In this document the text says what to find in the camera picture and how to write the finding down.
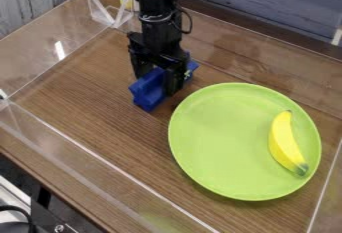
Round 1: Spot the clear acrylic enclosure wall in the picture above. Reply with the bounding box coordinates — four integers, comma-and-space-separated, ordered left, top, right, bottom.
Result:
0, 0, 342, 233

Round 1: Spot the blue cross-shaped block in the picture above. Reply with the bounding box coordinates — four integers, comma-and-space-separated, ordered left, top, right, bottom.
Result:
128, 60, 199, 112

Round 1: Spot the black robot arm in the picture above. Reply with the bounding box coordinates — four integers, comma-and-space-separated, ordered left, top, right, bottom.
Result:
127, 0, 192, 96

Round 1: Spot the clear acrylic corner bracket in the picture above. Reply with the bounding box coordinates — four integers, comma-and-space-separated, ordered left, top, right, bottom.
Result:
87, 0, 134, 29

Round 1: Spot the green round plate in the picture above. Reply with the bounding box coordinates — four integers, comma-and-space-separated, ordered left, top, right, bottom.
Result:
168, 82, 322, 201

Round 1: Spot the yellow toy banana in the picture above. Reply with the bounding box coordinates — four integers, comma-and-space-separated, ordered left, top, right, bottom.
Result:
269, 110, 309, 176

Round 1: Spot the black cable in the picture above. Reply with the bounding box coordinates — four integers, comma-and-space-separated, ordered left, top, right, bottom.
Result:
0, 205, 35, 233

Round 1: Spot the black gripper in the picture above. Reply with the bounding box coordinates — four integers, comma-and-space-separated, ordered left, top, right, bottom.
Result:
127, 15, 191, 96

